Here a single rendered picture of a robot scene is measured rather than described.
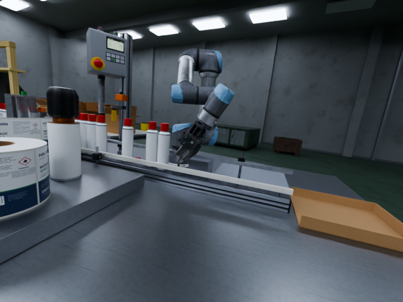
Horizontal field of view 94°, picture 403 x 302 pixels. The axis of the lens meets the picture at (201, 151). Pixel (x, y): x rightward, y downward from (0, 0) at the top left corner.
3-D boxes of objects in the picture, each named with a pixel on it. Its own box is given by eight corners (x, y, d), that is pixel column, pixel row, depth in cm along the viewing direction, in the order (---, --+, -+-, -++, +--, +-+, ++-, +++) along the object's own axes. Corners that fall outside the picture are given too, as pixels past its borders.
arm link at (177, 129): (171, 144, 117) (173, 121, 115) (193, 144, 119) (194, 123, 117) (170, 146, 105) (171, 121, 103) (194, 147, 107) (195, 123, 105)
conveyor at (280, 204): (-4, 145, 114) (-5, 138, 113) (18, 143, 125) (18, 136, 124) (289, 214, 65) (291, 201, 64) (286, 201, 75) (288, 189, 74)
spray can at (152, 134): (143, 166, 85) (144, 120, 81) (149, 163, 90) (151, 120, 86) (152, 168, 84) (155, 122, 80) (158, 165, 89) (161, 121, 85)
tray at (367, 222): (299, 227, 57) (301, 215, 56) (289, 195, 81) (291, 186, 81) (427, 259, 48) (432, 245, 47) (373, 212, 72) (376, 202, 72)
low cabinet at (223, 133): (258, 146, 806) (260, 128, 791) (246, 151, 657) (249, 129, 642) (217, 139, 894) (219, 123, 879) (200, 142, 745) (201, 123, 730)
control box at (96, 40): (87, 73, 96) (86, 32, 92) (122, 79, 106) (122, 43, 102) (89, 71, 88) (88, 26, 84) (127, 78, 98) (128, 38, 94)
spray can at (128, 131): (119, 161, 89) (119, 117, 85) (126, 159, 94) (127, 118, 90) (128, 163, 88) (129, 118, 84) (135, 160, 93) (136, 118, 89)
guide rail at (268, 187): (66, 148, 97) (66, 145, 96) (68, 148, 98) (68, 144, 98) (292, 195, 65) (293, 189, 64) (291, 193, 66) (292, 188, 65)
